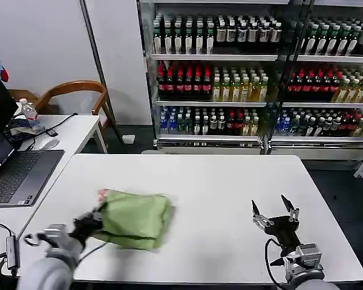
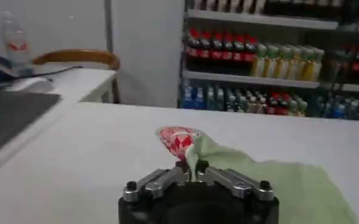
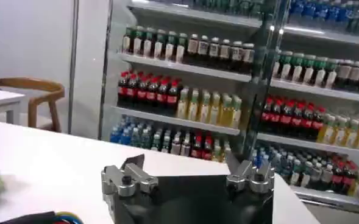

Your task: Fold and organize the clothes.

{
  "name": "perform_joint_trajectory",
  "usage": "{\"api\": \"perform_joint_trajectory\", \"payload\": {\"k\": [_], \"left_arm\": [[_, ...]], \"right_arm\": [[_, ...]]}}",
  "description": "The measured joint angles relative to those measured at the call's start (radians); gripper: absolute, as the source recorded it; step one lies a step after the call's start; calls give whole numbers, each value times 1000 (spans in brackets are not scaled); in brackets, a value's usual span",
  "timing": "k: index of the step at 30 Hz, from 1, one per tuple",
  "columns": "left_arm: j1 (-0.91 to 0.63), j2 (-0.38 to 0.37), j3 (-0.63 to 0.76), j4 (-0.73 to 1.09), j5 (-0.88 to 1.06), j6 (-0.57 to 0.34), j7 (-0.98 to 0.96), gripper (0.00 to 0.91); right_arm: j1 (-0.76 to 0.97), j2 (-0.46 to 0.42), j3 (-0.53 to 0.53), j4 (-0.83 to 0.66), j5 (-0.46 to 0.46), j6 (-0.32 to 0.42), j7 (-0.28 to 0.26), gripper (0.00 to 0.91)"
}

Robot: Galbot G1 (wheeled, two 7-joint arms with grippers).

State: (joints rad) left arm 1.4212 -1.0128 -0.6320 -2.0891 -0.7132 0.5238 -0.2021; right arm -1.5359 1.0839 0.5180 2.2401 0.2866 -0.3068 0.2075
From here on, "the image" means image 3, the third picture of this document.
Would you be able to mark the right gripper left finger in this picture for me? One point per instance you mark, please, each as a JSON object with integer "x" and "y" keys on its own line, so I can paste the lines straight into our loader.
{"x": 130, "y": 179}

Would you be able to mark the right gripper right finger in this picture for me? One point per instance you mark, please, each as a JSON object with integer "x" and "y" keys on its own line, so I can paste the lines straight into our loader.
{"x": 252, "y": 178}

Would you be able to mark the steel shelf of drink bottles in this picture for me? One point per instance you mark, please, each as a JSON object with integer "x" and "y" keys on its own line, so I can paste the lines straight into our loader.
{"x": 316, "y": 112}
{"x": 182, "y": 100}

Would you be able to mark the slanted metal pole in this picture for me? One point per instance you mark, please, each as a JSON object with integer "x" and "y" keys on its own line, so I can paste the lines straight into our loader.
{"x": 73, "y": 67}

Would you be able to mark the wooden armchair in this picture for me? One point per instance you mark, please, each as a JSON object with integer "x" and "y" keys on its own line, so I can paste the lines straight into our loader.
{"x": 42, "y": 86}

